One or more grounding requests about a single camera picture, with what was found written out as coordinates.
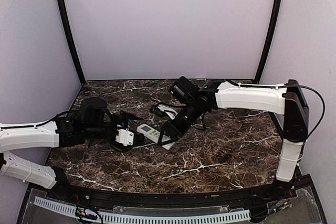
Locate white slotted cable duct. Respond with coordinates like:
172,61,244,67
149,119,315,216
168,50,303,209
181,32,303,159
34,197,250,223

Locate left black frame post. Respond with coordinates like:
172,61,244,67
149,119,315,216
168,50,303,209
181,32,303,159
57,0,86,86

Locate white remote control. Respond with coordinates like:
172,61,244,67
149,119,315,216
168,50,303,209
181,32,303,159
136,124,175,150

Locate right black frame post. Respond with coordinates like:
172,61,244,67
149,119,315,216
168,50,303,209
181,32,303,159
254,0,281,83

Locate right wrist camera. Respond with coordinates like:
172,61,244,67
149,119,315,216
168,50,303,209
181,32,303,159
150,104,177,120

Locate black front rail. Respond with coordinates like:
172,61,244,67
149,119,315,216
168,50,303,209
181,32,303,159
47,175,312,209

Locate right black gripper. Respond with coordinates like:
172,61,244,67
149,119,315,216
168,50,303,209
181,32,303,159
158,99,203,145

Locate black frame post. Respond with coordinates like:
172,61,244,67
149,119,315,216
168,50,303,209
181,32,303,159
254,0,281,83
57,0,86,86

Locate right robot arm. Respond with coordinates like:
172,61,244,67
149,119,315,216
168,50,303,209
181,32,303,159
158,76,312,200

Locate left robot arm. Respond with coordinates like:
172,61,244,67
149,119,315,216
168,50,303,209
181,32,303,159
1,97,144,201

